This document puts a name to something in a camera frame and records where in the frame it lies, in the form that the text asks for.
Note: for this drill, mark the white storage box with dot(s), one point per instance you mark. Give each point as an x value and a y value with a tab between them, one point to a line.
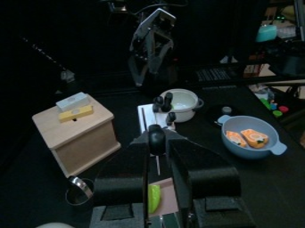
287	32

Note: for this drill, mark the black pot lid grey knob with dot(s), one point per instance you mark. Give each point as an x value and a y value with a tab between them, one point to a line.
226	110

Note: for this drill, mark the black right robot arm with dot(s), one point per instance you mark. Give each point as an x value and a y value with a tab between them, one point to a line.
166	75

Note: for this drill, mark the white rectangular block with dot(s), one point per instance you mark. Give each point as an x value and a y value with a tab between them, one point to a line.
74	101

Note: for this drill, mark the blue toy piece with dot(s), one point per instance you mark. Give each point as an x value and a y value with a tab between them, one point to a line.
273	106

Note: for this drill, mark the orange toy food piece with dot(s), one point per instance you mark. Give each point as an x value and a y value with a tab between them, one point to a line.
234	139
255	137

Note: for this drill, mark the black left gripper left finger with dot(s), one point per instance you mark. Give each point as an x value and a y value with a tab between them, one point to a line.
119	172

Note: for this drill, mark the red toy piece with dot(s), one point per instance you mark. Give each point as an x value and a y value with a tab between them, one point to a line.
284	109

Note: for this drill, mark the black bin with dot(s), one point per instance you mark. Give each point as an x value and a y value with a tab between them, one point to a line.
292	66

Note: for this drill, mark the yellow rectangular block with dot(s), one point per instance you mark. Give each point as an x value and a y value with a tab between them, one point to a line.
78	113

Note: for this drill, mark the black slatted vent panel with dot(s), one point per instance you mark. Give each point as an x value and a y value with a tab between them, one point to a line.
213	74

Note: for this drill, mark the green toy piece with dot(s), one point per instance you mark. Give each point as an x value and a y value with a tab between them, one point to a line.
265	103
277	113

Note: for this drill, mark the white knife block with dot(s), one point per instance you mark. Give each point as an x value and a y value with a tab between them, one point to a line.
153	120

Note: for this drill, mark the thin diagonal frame rod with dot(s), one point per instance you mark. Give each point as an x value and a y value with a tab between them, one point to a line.
43	53

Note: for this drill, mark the white round object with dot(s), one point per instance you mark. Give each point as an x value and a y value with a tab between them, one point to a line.
55	225

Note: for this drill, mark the light wooden beam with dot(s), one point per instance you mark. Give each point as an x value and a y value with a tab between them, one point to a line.
284	82

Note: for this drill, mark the grey frame clamp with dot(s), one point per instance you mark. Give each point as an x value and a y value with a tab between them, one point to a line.
67	76

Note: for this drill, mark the light wooden box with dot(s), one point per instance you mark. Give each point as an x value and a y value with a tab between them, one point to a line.
79	139

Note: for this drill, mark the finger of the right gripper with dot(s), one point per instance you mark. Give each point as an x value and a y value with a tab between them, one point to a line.
154	63
137	71

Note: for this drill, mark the white toy pot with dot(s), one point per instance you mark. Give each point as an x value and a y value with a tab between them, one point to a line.
184	102

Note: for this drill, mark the yellow-green round item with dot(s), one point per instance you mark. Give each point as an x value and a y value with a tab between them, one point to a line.
289	13

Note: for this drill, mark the teal plastic container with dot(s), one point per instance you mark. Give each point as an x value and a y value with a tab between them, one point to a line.
267	33

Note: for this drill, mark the pink cutting board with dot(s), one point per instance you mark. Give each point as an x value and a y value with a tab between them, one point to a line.
169	199

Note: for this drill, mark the green toy vegetable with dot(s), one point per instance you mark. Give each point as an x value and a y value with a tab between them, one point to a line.
154	198

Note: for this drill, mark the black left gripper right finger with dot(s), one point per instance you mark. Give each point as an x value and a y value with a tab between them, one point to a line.
206	178

